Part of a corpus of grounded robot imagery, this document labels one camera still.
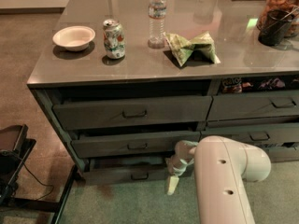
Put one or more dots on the green white soda can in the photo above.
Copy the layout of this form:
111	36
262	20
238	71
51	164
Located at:
114	41

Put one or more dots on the clear plastic water bottle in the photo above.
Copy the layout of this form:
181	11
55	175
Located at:
157	13

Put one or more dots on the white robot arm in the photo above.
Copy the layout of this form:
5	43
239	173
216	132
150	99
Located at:
221	167

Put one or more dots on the green chip bag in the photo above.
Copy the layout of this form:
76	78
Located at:
182	48

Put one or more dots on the snack bags in shelf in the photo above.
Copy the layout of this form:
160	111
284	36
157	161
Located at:
253	84

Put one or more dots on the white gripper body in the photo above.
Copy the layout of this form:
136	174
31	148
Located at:
181	160

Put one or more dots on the grey drawer cabinet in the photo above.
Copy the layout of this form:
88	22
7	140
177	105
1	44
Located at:
62	77

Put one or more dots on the white paper bowl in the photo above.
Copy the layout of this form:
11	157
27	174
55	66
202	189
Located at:
74	38

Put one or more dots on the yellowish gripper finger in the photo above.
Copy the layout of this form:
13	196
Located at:
172	182

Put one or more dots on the black cup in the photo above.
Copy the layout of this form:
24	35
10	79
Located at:
276	25

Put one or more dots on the grey drawer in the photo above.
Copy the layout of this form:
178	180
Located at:
127	144
132	112
108	171
281	154
267	134
264	104

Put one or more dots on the large snack jar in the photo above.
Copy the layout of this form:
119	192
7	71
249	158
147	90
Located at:
285	5

